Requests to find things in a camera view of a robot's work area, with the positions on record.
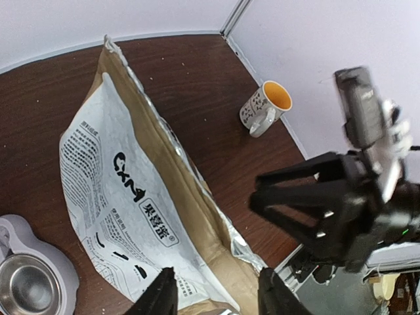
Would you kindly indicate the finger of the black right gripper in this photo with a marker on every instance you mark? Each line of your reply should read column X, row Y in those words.
column 295, row 170
column 319, row 217

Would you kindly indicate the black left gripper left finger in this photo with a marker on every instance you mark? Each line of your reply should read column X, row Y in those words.
column 160, row 297

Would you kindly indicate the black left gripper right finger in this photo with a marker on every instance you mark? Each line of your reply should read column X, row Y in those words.
column 275, row 298

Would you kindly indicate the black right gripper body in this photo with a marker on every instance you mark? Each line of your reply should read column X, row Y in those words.
column 363, row 222

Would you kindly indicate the dog food bag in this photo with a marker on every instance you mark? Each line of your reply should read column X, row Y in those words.
column 138, row 204

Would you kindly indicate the grey double pet feeder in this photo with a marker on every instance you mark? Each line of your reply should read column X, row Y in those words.
column 17, row 237

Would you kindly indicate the patterned mug yellow inside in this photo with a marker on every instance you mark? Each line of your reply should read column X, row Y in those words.
column 267, row 105

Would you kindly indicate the steel bowl in feeder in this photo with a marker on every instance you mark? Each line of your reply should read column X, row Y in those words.
column 28, row 286

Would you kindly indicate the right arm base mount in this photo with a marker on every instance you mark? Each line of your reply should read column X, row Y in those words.
column 298, row 267

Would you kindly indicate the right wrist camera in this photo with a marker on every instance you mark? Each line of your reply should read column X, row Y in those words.
column 373, row 127

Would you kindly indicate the right aluminium frame post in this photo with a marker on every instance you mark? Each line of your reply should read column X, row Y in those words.
column 234, row 17

